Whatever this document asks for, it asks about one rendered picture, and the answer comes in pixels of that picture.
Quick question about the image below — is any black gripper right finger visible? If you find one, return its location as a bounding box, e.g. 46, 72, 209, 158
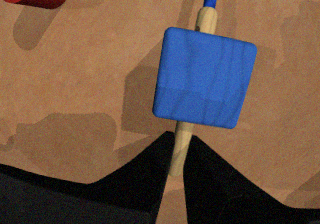
183, 135, 320, 224

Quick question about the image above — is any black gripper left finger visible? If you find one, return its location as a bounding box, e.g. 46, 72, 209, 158
0, 131, 175, 224

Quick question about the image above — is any blue square block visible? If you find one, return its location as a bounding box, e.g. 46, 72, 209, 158
152, 27, 257, 128

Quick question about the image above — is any thin wooden stick with blue end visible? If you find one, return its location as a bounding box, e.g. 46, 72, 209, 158
168, 0, 219, 177

